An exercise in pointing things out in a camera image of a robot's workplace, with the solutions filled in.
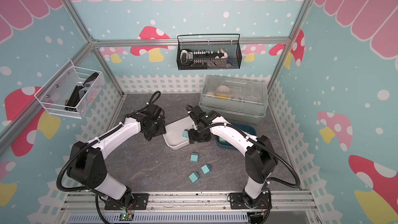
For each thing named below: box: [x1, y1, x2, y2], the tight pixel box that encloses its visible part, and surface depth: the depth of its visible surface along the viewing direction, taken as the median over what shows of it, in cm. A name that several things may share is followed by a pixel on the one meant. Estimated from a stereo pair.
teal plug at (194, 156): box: [190, 152, 199, 162], surface depth 89 cm
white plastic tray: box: [162, 116, 197, 150], surface depth 98 cm
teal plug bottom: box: [188, 171, 200, 183], surface depth 81 cm
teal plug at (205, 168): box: [201, 163, 212, 175], surface depth 85 cm
